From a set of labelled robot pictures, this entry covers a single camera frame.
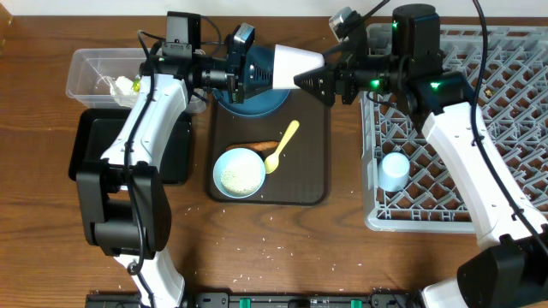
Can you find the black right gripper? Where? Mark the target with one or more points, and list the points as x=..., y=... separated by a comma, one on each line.
x=343, y=71

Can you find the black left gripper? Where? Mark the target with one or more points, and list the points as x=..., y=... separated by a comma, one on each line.
x=235, y=71

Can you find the pink plastic cup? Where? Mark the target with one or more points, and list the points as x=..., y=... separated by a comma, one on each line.
x=289, y=62

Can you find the light blue plastic cup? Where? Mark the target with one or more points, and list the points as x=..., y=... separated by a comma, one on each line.
x=393, y=172

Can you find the colourful snack wrapper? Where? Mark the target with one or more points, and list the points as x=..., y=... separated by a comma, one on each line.
x=136, y=85

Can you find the white paper napkin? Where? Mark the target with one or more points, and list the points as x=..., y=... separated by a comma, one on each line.
x=122, y=91

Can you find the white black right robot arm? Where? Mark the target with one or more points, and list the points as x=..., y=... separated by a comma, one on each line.
x=511, y=267

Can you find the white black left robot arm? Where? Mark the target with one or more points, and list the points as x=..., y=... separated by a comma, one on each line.
x=125, y=210

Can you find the grey plastic dishwasher rack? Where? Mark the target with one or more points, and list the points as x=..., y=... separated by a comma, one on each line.
x=513, y=100

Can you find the clear plastic waste bin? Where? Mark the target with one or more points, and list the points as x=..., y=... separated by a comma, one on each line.
x=90, y=69

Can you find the dark blue plate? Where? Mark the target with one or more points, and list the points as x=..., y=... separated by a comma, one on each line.
x=262, y=104

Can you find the orange brown food piece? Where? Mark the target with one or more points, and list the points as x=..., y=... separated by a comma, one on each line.
x=255, y=146

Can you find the yellow plastic spoon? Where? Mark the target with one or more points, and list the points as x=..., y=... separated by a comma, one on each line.
x=272, y=161

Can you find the dark brown serving tray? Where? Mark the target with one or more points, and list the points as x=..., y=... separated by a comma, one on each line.
x=303, y=174

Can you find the light blue bowl with rice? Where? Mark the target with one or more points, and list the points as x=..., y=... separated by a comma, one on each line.
x=238, y=173

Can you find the black rectangular tray bin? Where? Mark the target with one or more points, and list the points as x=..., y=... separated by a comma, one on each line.
x=98, y=129

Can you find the black rail at table edge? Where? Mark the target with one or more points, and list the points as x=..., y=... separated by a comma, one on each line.
x=382, y=299

